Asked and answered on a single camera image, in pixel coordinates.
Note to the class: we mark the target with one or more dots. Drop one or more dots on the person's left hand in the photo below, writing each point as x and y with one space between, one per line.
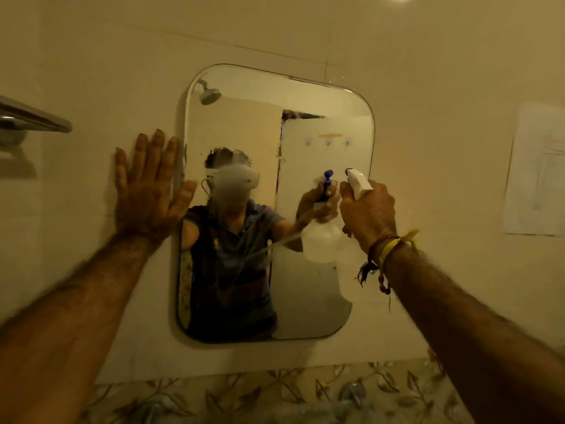
145 203

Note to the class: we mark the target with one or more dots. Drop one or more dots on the rounded frameless wall mirror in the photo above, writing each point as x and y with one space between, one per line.
247 123

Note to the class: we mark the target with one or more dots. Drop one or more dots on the person's right forearm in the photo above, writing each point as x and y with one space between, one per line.
476 340

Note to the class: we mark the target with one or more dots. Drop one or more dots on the chrome towel bar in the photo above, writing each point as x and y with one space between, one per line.
31 119

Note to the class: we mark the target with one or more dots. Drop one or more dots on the person's left forearm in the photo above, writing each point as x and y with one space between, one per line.
66 331

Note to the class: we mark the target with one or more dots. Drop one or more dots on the white paper sheet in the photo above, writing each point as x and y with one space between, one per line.
534 172

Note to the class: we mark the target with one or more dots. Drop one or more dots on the white spray bottle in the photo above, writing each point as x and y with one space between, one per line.
358 183

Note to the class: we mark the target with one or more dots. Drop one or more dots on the yellow wristband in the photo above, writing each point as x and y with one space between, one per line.
390 247

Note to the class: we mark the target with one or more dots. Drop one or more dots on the metal shelf bracket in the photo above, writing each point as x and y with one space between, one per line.
352 393

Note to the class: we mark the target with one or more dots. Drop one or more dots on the person's right hand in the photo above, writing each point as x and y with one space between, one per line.
371 211

